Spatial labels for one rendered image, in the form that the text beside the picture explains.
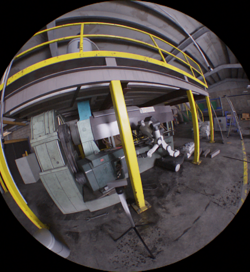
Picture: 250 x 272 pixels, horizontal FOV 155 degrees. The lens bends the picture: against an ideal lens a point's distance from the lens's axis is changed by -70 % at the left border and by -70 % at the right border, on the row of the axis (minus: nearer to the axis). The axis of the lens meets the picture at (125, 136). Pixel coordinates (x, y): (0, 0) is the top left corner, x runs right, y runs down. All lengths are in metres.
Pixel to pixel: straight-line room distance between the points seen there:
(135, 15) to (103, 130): 4.61
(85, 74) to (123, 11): 3.88
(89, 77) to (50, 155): 1.12
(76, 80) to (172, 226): 1.93
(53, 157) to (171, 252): 1.82
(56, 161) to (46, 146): 0.26
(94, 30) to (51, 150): 4.42
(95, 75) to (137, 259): 1.96
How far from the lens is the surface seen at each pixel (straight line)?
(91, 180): 1.23
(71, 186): 1.49
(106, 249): 1.33
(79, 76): 1.05
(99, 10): 4.42
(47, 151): 1.43
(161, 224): 1.34
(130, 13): 4.69
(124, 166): 1.46
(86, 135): 1.82
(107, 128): 1.82
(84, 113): 1.86
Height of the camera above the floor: 1.22
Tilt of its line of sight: 8 degrees down
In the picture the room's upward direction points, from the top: 12 degrees counter-clockwise
